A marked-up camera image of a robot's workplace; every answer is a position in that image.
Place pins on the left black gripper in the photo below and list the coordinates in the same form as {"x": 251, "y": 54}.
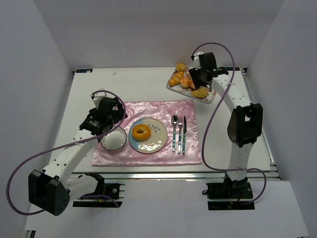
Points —
{"x": 119, "y": 116}

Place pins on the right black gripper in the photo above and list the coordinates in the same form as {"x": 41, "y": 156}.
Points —
{"x": 194, "y": 77}

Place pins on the striped bun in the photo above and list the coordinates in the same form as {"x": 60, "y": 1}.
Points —
{"x": 190, "y": 81}

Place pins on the golden bagel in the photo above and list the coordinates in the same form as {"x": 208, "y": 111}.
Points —
{"x": 141, "y": 132}

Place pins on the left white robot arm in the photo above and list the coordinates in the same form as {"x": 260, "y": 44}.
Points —
{"x": 51, "y": 188}

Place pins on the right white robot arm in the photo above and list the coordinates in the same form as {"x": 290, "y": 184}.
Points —
{"x": 245, "y": 123}

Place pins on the sliced herb bread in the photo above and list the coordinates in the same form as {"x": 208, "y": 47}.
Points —
{"x": 200, "y": 93}

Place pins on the round bread roll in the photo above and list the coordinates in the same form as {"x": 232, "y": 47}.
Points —
{"x": 180, "y": 67}

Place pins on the striped long bread roll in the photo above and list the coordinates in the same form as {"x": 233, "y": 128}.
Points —
{"x": 175, "y": 79}

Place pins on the small round bun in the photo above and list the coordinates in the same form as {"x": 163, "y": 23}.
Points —
{"x": 184, "y": 82}

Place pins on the floral serving tray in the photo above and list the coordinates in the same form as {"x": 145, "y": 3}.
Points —
{"x": 187, "y": 91}

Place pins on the white scalloped bowl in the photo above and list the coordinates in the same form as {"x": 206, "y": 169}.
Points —
{"x": 115, "y": 140}

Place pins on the right blue table label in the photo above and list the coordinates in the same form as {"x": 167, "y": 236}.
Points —
{"x": 232, "y": 68}

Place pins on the blue table label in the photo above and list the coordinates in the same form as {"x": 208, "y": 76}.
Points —
{"x": 83, "y": 70}
{"x": 232, "y": 68}

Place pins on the left blue table label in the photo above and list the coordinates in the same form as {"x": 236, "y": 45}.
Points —
{"x": 83, "y": 70}

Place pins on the blue and cream plate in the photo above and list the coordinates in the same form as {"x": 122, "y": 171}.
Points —
{"x": 155, "y": 142}

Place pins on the pink rose satin placemat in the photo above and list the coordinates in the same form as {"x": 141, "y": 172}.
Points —
{"x": 163, "y": 111}

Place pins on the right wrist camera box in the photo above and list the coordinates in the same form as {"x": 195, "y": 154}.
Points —
{"x": 195, "y": 59}

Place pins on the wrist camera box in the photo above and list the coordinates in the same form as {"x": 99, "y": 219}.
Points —
{"x": 97, "y": 97}
{"x": 195, "y": 59}

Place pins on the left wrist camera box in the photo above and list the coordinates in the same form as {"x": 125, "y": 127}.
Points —
{"x": 97, "y": 97}

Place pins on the fork with patterned handle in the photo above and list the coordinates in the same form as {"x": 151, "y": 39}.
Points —
{"x": 180, "y": 126}

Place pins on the spoon with patterned handle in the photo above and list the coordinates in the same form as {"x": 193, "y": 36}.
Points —
{"x": 174, "y": 122}

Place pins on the knife with patterned handle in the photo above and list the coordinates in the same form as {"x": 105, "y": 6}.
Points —
{"x": 184, "y": 135}

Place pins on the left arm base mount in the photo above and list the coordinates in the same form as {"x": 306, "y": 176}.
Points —
{"x": 105, "y": 195}

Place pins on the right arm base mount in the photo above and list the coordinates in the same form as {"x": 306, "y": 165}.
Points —
{"x": 229, "y": 195}

